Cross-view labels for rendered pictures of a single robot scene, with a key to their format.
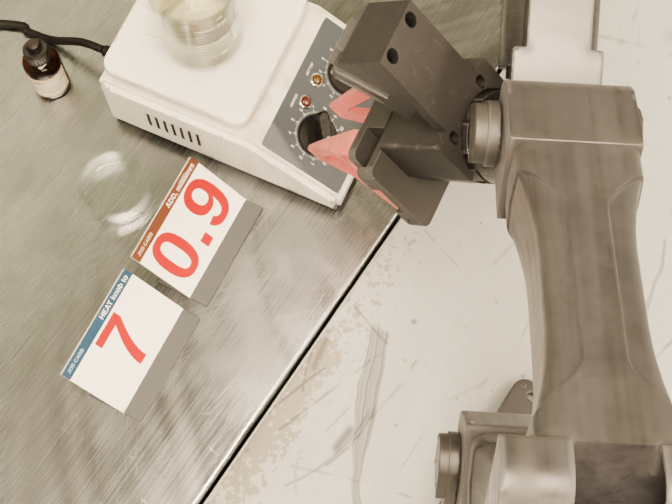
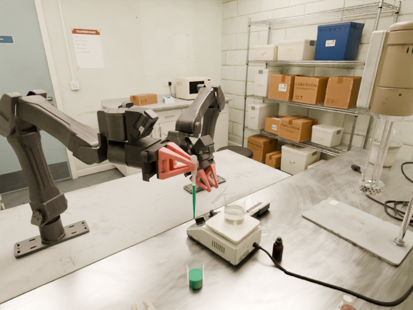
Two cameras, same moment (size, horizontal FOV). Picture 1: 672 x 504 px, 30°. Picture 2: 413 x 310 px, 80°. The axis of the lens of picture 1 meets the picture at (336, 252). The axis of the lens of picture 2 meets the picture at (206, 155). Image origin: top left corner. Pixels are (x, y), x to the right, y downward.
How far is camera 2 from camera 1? 1.14 m
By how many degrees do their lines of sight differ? 87
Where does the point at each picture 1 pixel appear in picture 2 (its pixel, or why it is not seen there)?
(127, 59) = (253, 221)
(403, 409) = (212, 195)
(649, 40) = (125, 229)
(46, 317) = (278, 217)
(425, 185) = not seen: hidden behind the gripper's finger
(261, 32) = (219, 218)
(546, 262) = (203, 102)
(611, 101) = (180, 118)
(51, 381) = (277, 210)
